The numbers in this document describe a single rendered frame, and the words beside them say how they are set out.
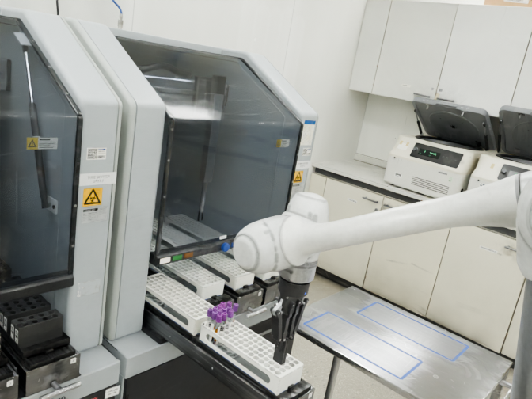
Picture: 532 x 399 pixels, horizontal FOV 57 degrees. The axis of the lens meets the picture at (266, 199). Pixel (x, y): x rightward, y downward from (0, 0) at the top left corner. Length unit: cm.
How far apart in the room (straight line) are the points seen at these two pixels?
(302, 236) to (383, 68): 311
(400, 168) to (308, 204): 251
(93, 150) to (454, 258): 269
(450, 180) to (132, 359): 248
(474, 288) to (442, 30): 179
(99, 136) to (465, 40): 293
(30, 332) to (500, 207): 110
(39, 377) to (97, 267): 29
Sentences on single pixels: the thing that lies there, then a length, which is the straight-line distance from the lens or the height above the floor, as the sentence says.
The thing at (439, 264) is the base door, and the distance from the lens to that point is 354.
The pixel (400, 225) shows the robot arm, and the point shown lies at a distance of 97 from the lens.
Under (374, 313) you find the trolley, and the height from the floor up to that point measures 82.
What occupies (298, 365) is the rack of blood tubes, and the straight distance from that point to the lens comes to 132.
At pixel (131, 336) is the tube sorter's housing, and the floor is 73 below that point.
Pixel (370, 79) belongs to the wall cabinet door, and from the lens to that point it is 403.
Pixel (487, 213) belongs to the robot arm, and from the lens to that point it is 97.
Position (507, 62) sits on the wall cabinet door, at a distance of 366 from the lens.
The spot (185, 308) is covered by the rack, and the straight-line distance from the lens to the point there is 149.
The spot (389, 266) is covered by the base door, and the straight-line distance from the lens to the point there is 370.
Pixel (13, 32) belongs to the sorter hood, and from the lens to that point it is 146.
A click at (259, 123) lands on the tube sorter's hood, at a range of 162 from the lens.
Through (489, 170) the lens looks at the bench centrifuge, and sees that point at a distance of 339.
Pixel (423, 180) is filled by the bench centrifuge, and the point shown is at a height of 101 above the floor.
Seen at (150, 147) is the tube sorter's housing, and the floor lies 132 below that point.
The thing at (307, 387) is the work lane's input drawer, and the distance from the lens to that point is 134.
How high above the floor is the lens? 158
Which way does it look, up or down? 15 degrees down
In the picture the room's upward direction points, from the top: 10 degrees clockwise
